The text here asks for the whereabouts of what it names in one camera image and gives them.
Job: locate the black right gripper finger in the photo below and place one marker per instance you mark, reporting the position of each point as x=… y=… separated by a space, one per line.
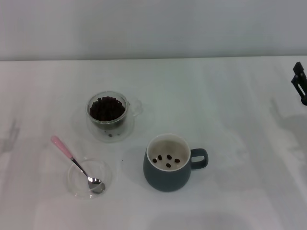
x=301 y=81

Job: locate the dark teal ceramic mug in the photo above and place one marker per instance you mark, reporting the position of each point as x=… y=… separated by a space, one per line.
x=163 y=179

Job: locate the coffee bean pile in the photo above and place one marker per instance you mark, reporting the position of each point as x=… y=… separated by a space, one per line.
x=106 y=109

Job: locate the double-walled glass cup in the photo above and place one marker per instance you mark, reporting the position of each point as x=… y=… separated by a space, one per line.
x=109 y=131

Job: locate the clear glass saucer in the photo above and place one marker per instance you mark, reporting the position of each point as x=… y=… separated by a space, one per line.
x=106 y=172

